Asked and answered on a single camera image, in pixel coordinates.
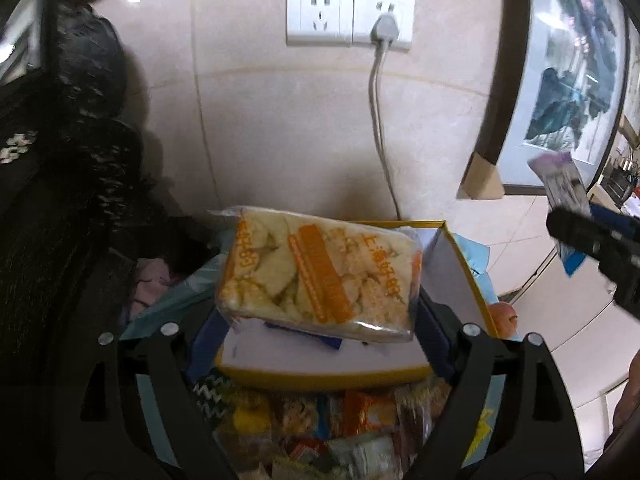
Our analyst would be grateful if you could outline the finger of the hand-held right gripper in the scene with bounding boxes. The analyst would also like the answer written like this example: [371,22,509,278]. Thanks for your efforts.
[590,202,640,241]
[546,207,640,318]

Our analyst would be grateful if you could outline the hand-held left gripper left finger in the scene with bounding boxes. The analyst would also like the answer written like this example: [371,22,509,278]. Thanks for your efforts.
[65,310,241,480]

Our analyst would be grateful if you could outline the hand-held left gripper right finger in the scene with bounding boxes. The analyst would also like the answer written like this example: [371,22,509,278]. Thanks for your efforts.
[405,292,586,480]

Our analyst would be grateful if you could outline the purple white snack packet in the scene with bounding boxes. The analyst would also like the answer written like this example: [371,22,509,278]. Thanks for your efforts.
[527,152,593,277]

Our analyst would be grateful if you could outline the yellow cardboard box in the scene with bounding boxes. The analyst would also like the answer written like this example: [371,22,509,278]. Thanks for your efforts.
[215,219,501,393]

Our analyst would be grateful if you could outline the pile of assorted snack packets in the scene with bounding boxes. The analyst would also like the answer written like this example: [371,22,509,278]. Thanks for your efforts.
[192,370,456,480]

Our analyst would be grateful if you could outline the orange print bread packet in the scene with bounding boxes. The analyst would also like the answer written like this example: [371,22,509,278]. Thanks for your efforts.
[209,205,425,343]

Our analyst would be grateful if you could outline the person's right forearm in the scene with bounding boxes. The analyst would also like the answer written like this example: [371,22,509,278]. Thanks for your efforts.
[602,380,640,461]

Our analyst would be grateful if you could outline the light blue tablecloth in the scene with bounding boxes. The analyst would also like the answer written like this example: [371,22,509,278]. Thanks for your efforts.
[120,232,506,480]

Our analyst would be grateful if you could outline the red apple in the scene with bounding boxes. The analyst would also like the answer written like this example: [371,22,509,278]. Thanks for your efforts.
[489,301,520,338]

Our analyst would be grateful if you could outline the cardboard corner protector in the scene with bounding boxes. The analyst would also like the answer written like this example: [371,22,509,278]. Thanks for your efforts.
[456,152,506,201]

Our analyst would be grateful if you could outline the framed blue ink painting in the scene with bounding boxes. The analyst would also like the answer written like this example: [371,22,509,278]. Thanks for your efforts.
[475,0,640,196]

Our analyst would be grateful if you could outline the dark carved wooden furniture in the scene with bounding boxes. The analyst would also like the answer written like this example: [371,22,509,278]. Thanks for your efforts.
[0,0,216,480]

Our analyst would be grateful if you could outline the white power plug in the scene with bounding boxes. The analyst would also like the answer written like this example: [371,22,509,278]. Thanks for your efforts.
[370,14,401,46]

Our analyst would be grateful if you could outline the white power cable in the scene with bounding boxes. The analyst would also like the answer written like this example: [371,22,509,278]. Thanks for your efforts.
[369,42,403,221]

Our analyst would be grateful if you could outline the white wall socket with plug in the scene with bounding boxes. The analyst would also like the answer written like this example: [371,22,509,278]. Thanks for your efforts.
[352,0,416,52]

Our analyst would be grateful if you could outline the empty white wall socket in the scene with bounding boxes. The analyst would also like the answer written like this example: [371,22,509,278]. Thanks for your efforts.
[286,0,355,47]

